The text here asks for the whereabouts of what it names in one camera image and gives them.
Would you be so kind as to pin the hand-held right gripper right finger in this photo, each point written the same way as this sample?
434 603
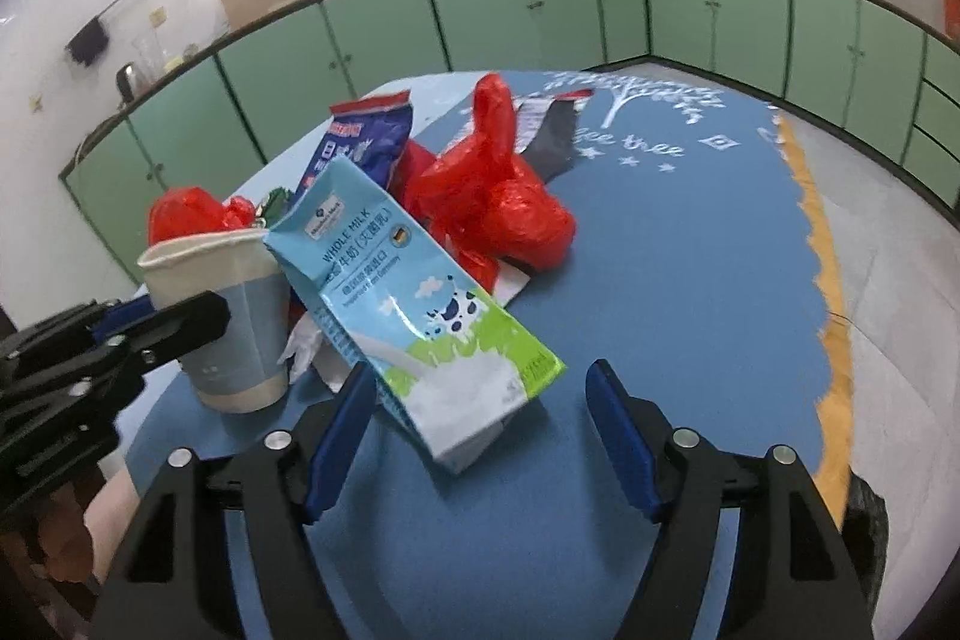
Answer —
622 445

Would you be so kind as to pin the green wrapper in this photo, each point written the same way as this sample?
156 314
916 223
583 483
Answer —
274 203

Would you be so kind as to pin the person's left forearm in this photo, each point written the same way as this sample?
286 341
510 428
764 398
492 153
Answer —
112 512

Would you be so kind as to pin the crumpled white paper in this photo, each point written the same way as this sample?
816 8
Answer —
304 347

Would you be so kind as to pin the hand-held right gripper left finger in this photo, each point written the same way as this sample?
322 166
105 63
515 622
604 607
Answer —
337 441

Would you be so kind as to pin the blue milk carton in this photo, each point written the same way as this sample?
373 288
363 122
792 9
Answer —
405 310

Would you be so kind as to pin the dark cloth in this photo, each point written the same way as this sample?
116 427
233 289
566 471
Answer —
88 40

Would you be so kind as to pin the metal kettle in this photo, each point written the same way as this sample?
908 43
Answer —
131 81

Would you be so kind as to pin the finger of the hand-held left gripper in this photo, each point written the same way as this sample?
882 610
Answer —
187 321
124 317

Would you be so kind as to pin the grey snack packet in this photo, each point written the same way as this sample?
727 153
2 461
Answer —
556 139

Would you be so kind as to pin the clear glass jug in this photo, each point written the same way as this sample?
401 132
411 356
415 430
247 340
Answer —
150 55

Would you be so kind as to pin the blue printed tablecloth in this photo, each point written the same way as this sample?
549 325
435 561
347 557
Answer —
637 280

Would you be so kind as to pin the dark blue snack packet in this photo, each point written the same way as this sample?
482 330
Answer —
367 145

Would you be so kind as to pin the small red plastic bag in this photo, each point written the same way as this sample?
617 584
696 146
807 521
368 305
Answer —
180 209

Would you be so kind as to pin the green kitchen base cabinets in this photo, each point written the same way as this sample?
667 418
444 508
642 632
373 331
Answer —
525 10

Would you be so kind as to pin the white and blue paper cup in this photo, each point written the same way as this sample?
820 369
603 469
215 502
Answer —
247 347

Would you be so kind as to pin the large red plastic bag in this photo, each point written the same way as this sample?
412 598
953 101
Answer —
495 197

